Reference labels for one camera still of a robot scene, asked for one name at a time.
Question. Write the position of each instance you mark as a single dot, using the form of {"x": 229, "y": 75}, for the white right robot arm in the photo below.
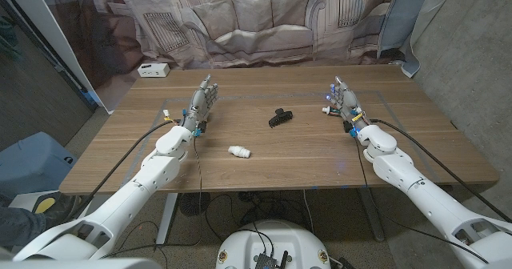
{"x": 424, "y": 193}

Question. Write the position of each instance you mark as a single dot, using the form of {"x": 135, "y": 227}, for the white-capped toothpaste tube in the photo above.
{"x": 326, "y": 110}

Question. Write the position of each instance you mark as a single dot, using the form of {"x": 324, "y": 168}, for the white power strip box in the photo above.
{"x": 153, "y": 70}

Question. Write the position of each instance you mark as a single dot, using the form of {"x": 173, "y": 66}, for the blue plastic bin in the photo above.
{"x": 32, "y": 165}

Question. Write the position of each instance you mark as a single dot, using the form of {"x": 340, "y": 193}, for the grey table leg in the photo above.
{"x": 372, "y": 217}

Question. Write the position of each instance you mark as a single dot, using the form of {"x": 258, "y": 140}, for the white table leg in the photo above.
{"x": 166, "y": 217}

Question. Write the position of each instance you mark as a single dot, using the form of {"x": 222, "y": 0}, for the yellow black foot pedal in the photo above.
{"x": 45, "y": 205}

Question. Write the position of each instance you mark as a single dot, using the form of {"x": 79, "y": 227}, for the person in blue jeans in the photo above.
{"x": 20, "y": 225}

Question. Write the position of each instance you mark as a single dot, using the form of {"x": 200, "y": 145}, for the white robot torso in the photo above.
{"x": 276, "y": 237}

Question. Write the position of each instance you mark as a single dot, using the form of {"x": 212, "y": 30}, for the white upright board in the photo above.
{"x": 52, "y": 29}

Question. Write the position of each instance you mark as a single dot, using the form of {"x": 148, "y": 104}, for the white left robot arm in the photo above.
{"x": 132, "y": 193}

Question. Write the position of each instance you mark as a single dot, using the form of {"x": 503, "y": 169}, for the black round fan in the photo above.
{"x": 194, "y": 203}

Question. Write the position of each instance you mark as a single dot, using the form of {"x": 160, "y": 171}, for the white pedal platform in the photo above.
{"x": 20, "y": 201}

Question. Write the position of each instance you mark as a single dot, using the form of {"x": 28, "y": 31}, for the black claw hair clip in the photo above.
{"x": 281, "y": 117}

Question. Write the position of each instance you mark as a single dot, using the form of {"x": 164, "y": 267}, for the printed sofa room backdrop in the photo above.
{"x": 256, "y": 21}

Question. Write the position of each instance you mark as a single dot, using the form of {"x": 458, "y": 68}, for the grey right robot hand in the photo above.
{"x": 347, "y": 101}

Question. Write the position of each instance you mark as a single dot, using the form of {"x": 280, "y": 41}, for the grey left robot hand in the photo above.
{"x": 200, "y": 103}

